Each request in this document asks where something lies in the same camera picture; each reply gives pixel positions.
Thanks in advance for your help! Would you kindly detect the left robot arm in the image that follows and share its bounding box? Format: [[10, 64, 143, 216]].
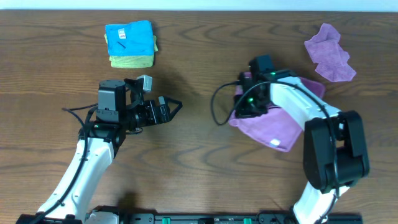
[[17, 75, 183, 223]]

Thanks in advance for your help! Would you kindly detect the crumpled purple cloth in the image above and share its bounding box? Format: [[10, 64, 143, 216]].
[[304, 23, 356, 82]]

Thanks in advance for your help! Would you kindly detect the purple cloth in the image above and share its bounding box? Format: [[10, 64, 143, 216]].
[[228, 72, 326, 153], [304, 23, 356, 82]]

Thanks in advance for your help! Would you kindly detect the left camera cable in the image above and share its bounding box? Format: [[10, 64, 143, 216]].
[[27, 79, 147, 224]]

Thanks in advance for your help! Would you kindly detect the folded blue cloth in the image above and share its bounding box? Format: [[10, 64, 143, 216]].
[[105, 20, 155, 56]]

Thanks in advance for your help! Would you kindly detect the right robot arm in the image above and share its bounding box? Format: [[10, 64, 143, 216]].
[[233, 70, 370, 223]]

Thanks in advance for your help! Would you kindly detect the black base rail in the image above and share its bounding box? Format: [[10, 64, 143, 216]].
[[90, 205, 364, 224]]

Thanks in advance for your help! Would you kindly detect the folded green cloth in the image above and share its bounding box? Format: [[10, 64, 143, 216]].
[[104, 34, 158, 68]]

